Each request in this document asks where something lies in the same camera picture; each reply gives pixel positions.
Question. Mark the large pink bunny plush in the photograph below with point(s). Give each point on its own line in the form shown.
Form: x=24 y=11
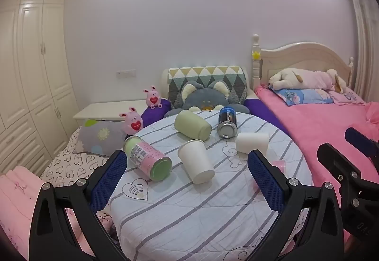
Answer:
x=132 y=121

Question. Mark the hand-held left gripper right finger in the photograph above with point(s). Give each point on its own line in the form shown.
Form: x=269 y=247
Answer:
x=266 y=181

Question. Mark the small pink bunny plush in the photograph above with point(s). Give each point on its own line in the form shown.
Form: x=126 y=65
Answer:
x=153 y=98

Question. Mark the pink folded quilt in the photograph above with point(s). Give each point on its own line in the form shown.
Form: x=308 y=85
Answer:
x=17 y=198

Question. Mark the white and pink plush dog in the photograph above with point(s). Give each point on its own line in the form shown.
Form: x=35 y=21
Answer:
x=308 y=78

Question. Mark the white paper cup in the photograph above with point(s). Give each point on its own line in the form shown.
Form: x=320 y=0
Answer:
x=197 y=161

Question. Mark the grey floral pillow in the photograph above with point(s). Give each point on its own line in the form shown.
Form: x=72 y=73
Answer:
x=100 y=136

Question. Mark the cream wooden bed headboard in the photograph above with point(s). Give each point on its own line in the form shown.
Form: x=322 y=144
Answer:
x=299 y=58

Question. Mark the blue cartoon pillow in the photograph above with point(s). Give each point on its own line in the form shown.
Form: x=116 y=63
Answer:
x=299 y=96

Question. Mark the pink cartoon pillow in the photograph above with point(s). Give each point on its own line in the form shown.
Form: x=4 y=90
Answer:
x=348 y=97

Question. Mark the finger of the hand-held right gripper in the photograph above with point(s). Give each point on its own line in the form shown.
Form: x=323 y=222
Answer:
x=359 y=138
x=337 y=160

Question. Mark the white foam cup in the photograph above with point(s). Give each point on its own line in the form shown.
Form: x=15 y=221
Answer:
x=251 y=143

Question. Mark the white curtain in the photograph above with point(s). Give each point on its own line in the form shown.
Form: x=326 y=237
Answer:
x=364 y=35

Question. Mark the white wardrobe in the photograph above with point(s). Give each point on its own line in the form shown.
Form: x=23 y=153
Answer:
x=32 y=71

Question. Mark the yellow star ornament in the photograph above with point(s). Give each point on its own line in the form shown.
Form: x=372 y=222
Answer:
x=256 y=55

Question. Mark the heart print bedsheet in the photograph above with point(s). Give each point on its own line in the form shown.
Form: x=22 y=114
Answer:
x=74 y=166

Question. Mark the small pink cup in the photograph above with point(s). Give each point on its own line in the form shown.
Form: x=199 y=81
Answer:
x=278 y=165

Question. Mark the green cup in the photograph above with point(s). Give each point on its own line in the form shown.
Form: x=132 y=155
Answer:
x=191 y=124

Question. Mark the triangle pattern headboard cover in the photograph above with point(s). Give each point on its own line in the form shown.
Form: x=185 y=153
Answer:
x=207 y=73

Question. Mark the striped white tablecloth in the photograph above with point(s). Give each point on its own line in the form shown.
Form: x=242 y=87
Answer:
x=192 y=213

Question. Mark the blue metal can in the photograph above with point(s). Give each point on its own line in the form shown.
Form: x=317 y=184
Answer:
x=227 y=121

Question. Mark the pink and green canister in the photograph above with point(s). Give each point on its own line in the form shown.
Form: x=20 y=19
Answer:
x=146 y=157

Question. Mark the white wall socket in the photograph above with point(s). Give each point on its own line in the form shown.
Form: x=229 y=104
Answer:
x=125 y=74

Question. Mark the white nightstand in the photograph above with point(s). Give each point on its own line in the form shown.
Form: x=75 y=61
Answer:
x=106 y=110

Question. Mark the grey cat cushion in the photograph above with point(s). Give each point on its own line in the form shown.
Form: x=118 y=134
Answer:
x=204 y=99

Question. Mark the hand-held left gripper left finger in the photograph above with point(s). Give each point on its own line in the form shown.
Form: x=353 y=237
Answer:
x=111 y=178

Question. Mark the purple pillow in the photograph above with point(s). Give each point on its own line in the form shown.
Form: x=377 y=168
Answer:
x=154 y=115
x=254 y=107

